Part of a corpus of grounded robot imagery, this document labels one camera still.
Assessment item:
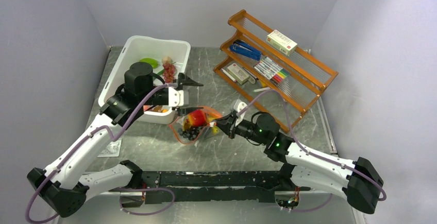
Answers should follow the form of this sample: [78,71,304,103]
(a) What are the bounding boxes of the green lime slice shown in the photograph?
[139,58,160,68]

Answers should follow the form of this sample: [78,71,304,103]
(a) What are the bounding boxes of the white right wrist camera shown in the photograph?
[231,99,247,116]

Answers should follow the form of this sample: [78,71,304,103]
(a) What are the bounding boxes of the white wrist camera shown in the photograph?
[169,88,189,108]
[231,99,247,116]

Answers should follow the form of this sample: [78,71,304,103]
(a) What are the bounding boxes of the yellow banana bunch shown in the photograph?
[182,115,219,139]

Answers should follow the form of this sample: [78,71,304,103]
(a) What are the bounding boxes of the clear zip bag orange zipper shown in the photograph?
[169,106,223,145]

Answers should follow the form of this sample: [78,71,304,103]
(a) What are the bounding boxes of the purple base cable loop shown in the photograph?
[119,186,176,216]

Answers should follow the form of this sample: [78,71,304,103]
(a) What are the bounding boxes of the garlic bulb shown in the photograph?
[161,56,173,64]

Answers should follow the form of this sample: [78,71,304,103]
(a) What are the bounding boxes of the red apple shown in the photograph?
[188,110,207,127]

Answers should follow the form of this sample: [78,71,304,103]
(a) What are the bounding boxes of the white label card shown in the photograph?
[97,139,122,158]

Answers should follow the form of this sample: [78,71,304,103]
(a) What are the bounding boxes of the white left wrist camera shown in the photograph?
[169,88,189,108]

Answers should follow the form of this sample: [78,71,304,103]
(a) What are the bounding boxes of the red grape bunch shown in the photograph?
[162,62,177,83]

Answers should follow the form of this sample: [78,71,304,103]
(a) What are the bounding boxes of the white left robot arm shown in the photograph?
[27,62,198,218]

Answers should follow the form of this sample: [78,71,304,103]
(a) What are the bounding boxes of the orange wooden shelf rack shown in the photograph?
[214,10,339,131]

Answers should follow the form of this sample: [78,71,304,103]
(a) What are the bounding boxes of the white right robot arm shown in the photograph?
[214,111,387,214]

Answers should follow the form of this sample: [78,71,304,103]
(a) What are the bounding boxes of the white green box lower shelf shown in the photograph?
[226,63,249,84]

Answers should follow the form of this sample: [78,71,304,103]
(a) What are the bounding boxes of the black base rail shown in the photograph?
[112,161,311,205]

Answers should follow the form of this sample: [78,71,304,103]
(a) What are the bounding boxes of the coloured marker pen set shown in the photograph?
[254,57,290,84]

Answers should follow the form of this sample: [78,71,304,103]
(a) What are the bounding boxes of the white pen on shelf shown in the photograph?
[253,87,271,93]

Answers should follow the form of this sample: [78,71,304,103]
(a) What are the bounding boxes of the black grape bunch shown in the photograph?
[178,126,205,141]

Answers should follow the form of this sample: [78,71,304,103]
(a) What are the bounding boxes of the white plastic bin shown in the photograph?
[98,36,191,107]

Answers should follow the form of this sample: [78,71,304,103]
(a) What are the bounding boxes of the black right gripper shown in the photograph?
[211,112,267,145]

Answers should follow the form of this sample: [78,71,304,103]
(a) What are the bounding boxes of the blue stapler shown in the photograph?
[229,40,262,61]

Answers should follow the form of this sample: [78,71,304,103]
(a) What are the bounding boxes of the white red box top shelf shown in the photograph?
[266,30,298,56]

